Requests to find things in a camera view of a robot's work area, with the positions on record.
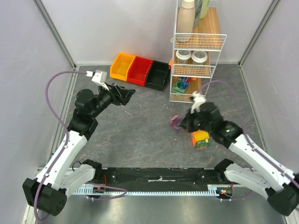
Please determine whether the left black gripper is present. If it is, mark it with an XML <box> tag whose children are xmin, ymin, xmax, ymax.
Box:
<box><xmin>91</xmin><ymin>82</ymin><xmax>136</xmax><ymax>118</ymax></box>

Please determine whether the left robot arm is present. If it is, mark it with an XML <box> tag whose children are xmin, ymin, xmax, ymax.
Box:
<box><xmin>22</xmin><ymin>83</ymin><xmax>135</xmax><ymax>216</ymax></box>

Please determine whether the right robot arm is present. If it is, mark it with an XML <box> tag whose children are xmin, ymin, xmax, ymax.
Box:
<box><xmin>179</xmin><ymin>102</ymin><xmax>299</xmax><ymax>216</ymax></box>

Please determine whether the red storage bin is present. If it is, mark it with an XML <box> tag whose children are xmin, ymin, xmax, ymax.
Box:
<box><xmin>127</xmin><ymin>56</ymin><xmax>153</xmax><ymax>86</ymax></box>

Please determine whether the orange green sponge pack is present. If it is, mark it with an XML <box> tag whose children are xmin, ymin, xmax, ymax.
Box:
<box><xmin>191</xmin><ymin>130</ymin><xmax>210</xmax><ymax>149</ymax></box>

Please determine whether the yellow storage bin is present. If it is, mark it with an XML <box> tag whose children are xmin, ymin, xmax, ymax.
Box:
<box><xmin>110</xmin><ymin>52</ymin><xmax>135</xmax><ymax>82</ymax></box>

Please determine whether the black storage bin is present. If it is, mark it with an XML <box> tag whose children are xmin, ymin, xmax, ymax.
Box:
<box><xmin>145</xmin><ymin>60</ymin><xmax>170</xmax><ymax>91</ymax></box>

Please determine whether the blue red packet on shelf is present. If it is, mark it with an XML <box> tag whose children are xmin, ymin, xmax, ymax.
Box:
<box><xmin>181</xmin><ymin>77</ymin><xmax>196</xmax><ymax>85</ymax></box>

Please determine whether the left paper cup with lid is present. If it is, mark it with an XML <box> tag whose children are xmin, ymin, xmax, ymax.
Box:
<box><xmin>176</xmin><ymin>49</ymin><xmax>192</xmax><ymax>64</ymax></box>

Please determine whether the beige bottle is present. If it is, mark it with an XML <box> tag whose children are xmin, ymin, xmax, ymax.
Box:
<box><xmin>176</xmin><ymin>0</ymin><xmax>195</xmax><ymax>43</ymax></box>

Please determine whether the light green bottle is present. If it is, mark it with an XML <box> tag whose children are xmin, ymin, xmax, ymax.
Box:
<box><xmin>199</xmin><ymin>0</ymin><xmax>210</xmax><ymax>19</ymax></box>

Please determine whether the grey-green bottle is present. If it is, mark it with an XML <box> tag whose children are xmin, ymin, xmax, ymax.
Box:
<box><xmin>193</xmin><ymin>0</ymin><xmax>203</xmax><ymax>28</ymax></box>

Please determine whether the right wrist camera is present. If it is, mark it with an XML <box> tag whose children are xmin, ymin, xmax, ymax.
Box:
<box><xmin>190</xmin><ymin>91</ymin><xmax>206</xmax><ymax>114</ymax></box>

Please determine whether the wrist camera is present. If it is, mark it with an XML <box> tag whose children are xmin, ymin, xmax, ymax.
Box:
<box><xmin>92</xmin><ymin>70</ymin><xmax>107</xmax><ymax>85</ymax></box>
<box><xmin>190</xmin><ymin>91</ymin><xmax>206</xmax><ymax>114</ymax></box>

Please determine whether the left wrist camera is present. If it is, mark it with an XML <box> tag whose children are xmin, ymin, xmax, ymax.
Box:
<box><xmin>92</xmin><ymin>70</ymin><xmax>107</xmax><ymax>85</ymax></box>

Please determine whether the white wire shelf rack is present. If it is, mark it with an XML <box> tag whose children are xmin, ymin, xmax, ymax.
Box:
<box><xmin>169</xmin><ymin>0</ymin><xmax>227</xmax><ymax>103</ymax></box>

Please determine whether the slotted cable duct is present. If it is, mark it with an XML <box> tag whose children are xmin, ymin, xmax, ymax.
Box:
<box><xmin>73</xmin><ymin>184</ymin><xmax>233</xmax><ymax>197</ymax></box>

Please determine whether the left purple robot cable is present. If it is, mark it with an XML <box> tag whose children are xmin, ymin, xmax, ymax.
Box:
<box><xmin>34</xmin><ymin>70</ymin><xmax>128</xmax><ymax>221</ymax></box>

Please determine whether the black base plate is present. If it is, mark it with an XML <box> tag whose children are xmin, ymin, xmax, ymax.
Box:
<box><xmin>90</xmin><ymin>168</ymin><xmax>231</xmax><ymax>190</ymax></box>

